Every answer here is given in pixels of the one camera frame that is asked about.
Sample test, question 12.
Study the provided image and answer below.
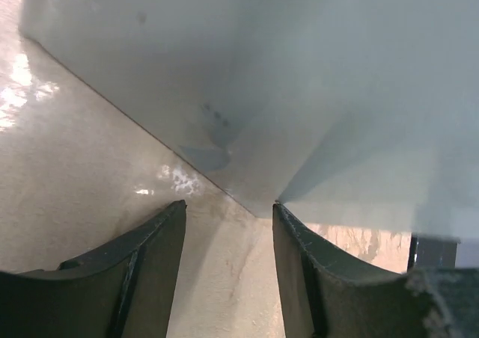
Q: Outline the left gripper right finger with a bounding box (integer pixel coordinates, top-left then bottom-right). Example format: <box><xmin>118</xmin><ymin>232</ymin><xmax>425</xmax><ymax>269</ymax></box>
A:
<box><xmin>272</xmin><ymin>203</ymin><xmax>478</xmax><ymax>337</ymax></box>

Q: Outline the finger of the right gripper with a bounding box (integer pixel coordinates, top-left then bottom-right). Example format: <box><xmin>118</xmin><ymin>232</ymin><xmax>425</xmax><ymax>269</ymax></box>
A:
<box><xmin>407</xmin><ymin>235</ymin><xmax>458</xmax><ymax>271</ymax></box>

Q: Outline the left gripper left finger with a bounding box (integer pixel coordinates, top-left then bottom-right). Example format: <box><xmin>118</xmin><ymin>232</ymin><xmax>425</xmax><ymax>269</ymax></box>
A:
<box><xmin>1</xmin><ymin>200</ymin><xmax>186</xmax><ymax>337</ymax></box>

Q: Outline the pale green bottom book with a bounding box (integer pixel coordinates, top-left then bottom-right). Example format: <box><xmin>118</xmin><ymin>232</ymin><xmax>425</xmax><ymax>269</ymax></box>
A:
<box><xmin>19</xmin><ymin>0</ymin><xmax>478</xmax><ymax>240</ymax></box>

